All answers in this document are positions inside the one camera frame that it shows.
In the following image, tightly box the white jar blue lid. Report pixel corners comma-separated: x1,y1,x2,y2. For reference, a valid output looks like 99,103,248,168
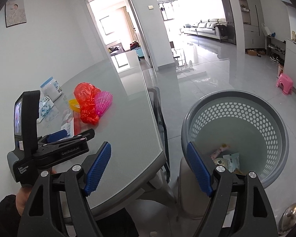
40,76,62,102

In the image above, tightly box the framed wall picture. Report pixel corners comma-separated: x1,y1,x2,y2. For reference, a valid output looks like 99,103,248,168
5,0,27,27

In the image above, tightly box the red white toothpaste box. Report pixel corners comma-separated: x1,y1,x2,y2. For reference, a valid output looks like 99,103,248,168
61,109,81,139

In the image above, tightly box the blue white tissue pack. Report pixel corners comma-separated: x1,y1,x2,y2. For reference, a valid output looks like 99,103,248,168
37,96,54,124

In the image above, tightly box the light grey sofa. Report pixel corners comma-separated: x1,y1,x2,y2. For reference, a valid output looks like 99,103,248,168
183,18,228,42

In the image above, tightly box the person's left hand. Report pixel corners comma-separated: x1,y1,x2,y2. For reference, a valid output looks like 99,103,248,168
15,186,32,216

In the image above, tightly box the pink plastic mesh basket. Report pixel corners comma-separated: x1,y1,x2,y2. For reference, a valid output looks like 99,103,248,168
95,91,113,117

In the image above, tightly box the grey perforated trash basket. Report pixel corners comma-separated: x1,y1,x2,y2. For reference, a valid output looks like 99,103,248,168
181,90,289,188

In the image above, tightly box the shoe rack with shoes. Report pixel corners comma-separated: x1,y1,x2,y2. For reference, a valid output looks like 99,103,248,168
266,35,286,66

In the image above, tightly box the red plastic bag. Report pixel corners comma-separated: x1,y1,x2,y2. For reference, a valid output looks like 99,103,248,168
74,82,101,125

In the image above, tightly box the white blue wet wipes pack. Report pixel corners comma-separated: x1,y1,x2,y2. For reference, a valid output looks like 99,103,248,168
223,152,240,173

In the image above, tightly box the brown cardboard scrap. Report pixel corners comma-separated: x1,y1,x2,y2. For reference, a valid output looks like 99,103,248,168
233,168,245,176

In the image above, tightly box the pink plastic stool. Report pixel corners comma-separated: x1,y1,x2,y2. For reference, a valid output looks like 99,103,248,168
276,73,294,95

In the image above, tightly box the metal pot lid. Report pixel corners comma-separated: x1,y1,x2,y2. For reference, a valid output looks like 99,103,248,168
279,203,296,235

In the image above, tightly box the pink white wrapper in basket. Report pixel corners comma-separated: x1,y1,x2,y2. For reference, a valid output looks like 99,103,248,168
210,143,230,160

